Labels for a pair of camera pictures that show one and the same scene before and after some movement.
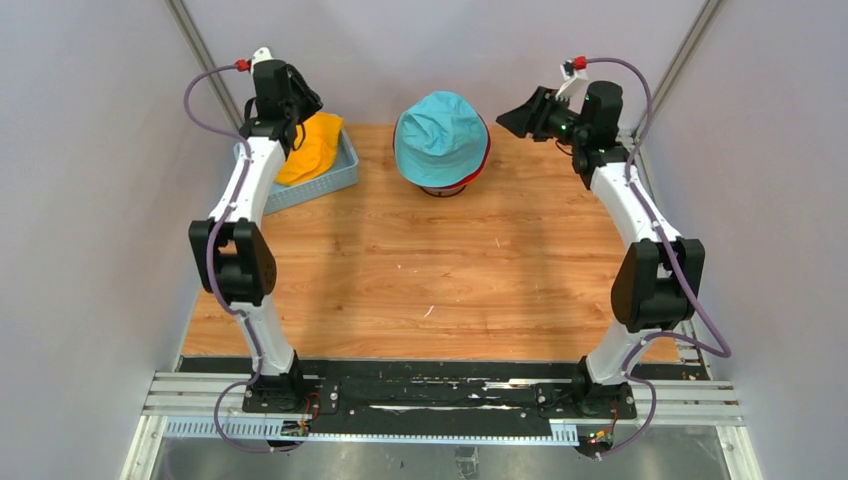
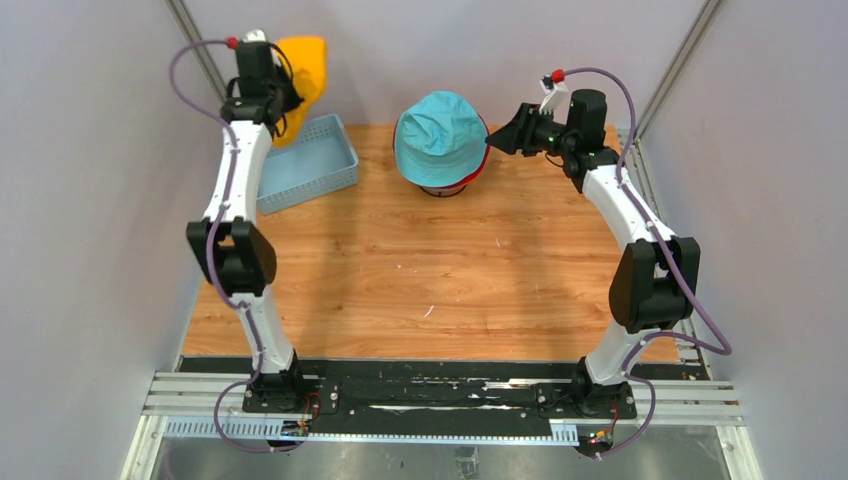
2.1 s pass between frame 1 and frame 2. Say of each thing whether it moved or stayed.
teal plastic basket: stayed
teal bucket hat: stayed
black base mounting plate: stayed
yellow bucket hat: moved
